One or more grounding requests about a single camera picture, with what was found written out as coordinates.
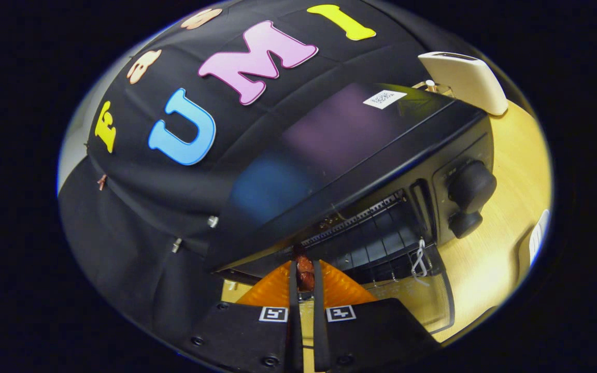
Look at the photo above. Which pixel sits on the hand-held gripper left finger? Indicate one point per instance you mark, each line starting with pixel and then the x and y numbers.
pixel 295 311

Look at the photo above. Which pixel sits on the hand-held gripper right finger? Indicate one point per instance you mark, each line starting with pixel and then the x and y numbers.
pixel 319 311

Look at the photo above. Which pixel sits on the brown meat piece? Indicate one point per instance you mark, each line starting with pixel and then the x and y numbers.
pixel 304 269

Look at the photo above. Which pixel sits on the black toaster oven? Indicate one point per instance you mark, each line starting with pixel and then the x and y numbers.
pixel 350 150

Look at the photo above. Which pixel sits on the white bread toaster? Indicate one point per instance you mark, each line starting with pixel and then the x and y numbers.
pixel 467 77

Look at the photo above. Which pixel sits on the silver clip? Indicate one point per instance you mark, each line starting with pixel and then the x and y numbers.
pixel 176 245

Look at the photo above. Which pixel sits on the black backdrop cloth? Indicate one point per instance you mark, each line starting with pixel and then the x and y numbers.
pixel 174 124

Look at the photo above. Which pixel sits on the white ridged tray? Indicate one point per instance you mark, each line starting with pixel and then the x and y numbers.
pixel 538 238

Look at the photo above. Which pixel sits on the pink clip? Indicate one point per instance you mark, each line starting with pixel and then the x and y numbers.
pixel 102 182

